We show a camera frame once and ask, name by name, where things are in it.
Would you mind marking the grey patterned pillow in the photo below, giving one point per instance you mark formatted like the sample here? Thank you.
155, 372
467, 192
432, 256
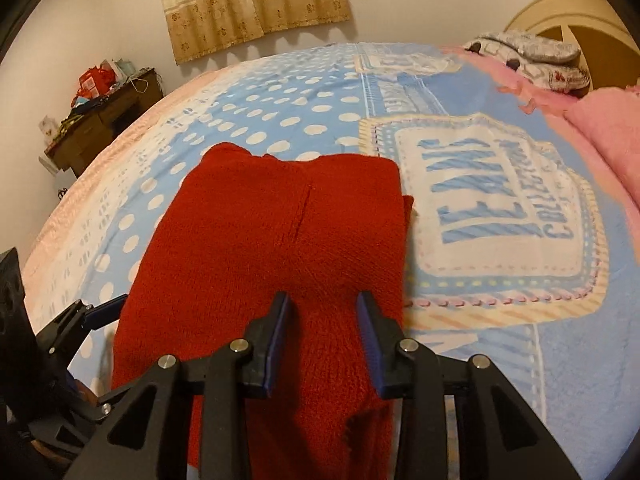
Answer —
547, 63

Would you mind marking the red knitted sweater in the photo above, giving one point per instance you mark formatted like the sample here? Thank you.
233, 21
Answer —
243, 228

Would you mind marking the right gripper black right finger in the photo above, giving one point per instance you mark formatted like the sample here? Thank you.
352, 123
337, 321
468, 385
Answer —
452, 405

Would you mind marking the pink fluffy blanket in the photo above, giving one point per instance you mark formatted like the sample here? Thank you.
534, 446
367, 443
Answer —
609, 119

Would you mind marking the cream wooden headboard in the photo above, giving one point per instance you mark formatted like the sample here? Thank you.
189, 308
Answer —
609, 53

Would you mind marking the red gift box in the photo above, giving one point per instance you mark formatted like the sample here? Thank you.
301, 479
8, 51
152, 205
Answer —
96, 82

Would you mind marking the dark wooden desk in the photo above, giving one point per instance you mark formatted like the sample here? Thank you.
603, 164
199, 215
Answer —
83, 136

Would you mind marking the pink blue patterned bedspread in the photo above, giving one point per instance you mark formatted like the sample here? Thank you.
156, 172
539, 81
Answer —
526, 241

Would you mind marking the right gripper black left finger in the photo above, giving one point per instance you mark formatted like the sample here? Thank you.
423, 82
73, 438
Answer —
147, 432

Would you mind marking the white paper bag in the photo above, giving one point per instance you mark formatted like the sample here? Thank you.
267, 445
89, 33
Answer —
63, 179

